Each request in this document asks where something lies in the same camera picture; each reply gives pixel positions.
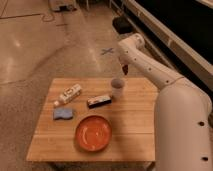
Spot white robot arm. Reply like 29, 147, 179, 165
118, 33, 213, 171

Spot white toothpaste box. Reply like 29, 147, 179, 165
53, 84, 82, 107

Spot long metal rail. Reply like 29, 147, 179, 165
109, 0, 213, 84

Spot dark red pepper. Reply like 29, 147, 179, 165
122, 65, 128, 75

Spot blue sponge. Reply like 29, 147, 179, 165
53, 108, 73, 120

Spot wooden table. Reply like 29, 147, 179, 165
26, 78, 157, 163

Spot orange plate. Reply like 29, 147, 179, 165
75, 115, 112, 152

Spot grey device on floor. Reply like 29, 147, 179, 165
48, 0, 77, 12

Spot black and white box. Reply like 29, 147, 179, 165
87, 95, 112, 108

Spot black floor box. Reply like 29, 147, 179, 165
112, 16, 133, 34

